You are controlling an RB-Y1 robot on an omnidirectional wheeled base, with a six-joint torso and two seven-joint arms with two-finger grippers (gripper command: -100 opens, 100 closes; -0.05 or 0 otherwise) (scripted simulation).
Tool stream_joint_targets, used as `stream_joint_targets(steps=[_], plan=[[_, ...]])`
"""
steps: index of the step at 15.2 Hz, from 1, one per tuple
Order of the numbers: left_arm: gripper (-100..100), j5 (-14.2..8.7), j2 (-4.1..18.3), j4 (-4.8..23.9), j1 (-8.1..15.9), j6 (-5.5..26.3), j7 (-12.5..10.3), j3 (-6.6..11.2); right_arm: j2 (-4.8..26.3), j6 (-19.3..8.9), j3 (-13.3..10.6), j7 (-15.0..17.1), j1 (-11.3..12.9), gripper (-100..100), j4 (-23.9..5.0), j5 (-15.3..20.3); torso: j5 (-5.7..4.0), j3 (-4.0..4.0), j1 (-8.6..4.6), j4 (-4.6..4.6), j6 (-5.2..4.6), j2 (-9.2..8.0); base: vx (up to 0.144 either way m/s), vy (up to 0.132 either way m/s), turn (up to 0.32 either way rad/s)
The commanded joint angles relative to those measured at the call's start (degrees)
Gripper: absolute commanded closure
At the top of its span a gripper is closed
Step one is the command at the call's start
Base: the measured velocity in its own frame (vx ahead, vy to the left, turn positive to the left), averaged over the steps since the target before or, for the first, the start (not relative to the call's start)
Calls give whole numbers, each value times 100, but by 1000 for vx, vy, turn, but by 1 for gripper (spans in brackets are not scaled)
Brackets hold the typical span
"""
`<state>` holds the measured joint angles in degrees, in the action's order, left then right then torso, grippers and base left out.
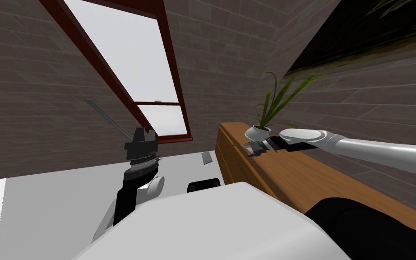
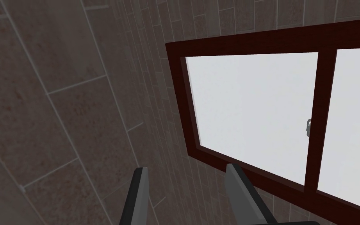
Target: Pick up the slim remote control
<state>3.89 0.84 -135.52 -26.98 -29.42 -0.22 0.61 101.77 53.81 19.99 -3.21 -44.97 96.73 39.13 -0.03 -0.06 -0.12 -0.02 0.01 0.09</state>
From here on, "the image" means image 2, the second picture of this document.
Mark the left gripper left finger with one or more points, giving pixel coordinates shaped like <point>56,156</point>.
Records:
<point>134,200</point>

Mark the dark red framed window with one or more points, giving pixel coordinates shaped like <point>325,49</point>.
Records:
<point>255,109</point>

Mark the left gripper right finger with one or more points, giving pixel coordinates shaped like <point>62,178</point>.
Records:
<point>244,200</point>

